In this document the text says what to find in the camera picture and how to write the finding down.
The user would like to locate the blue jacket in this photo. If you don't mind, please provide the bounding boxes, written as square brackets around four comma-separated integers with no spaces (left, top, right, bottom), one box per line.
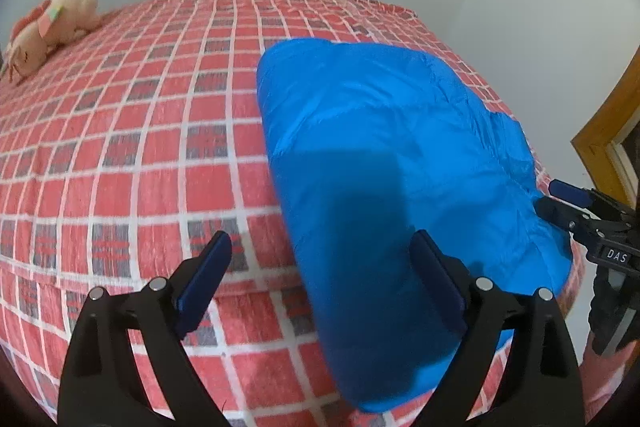
[256,39,574,414]

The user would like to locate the pink plush toy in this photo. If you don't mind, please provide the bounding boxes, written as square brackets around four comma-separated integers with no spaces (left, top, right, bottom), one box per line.
[0,0,104,86]

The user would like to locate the wooden door frame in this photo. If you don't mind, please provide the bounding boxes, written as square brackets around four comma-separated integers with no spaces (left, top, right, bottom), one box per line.
[571,52,640,214]

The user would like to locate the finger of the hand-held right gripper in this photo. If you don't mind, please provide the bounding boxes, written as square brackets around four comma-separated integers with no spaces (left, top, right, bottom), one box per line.
[548,178,629,222]
[535,196,590,236]

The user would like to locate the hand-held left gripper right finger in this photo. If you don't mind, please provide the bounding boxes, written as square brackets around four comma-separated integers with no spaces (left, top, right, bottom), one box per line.
[408,229,585,427]

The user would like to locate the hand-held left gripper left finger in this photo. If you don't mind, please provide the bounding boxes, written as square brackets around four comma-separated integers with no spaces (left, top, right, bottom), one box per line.
[57,230,233,427]

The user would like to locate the bed with red plaid sheet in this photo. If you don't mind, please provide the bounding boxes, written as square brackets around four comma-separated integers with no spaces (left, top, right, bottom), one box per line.
[0,0,589,427]

